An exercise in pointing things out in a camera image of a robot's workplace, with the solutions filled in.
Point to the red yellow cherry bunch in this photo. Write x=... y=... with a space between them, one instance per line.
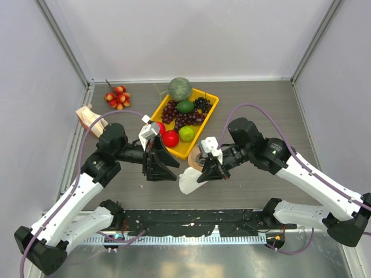
x=118 y=97

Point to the green melon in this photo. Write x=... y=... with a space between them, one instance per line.
x=180 y=89

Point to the red grape bunch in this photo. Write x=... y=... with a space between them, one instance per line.
x=170 y=114

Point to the light green apple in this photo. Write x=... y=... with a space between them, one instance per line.
x=186 y=134

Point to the dark green lime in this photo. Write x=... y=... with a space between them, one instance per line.
x=185 y=107

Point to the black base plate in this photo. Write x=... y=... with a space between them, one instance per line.
x=198 y=223

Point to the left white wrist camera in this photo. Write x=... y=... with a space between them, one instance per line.
x=148 y=131

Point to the yellow plastic tray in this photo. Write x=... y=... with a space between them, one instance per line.
x=183 y=149

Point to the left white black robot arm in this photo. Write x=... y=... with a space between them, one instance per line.
x=49 y=241

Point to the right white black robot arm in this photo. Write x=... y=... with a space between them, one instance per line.
x=342 y=213

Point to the clear glass ribbed dripper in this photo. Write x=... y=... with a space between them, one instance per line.
x=200 y=160

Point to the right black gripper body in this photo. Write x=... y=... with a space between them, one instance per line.
x=225 y=172

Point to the black grape bunch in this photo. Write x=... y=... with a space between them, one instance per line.
x=202 y=104

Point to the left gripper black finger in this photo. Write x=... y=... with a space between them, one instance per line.
x=163 y=154
x=160 y=172

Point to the red apple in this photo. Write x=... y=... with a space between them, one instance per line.
x=162 y=128

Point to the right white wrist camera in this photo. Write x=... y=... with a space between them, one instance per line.
x=209 y=146

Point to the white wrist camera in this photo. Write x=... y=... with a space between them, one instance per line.
x=148 y=131
x=209 y=146

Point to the white paper coffee filter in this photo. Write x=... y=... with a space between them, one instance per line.
x=188 y=180

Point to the white slotted cable duct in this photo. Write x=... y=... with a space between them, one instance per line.
x=213 y=239

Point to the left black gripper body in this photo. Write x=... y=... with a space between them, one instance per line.
x=147 y=158

